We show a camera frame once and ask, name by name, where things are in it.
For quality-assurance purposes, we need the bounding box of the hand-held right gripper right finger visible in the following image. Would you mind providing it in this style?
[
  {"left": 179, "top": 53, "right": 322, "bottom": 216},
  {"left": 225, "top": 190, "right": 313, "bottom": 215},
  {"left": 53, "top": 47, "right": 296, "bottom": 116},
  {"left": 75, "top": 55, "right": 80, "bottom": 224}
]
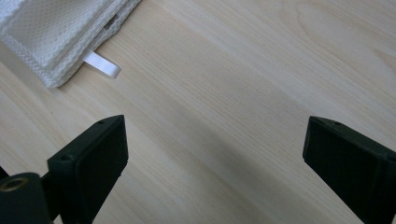
[{"left": 302, "top": 116, "right": 396, "bottom": 224}]

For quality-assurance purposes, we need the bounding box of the white mesh cloth bag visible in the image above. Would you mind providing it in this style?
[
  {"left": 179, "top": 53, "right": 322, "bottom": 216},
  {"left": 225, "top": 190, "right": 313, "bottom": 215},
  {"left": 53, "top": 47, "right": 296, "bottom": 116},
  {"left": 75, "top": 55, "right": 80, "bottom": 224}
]
[{"left": 0, "top": 0, "right": 143, "bottom": 90}]

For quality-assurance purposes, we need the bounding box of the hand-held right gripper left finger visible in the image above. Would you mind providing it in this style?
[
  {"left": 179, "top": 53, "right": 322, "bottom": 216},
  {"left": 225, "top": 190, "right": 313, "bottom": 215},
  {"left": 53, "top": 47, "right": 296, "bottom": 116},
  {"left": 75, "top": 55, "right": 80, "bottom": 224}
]
[{"left": 47, "top": 114, "right": 130, "bottom": 224}]

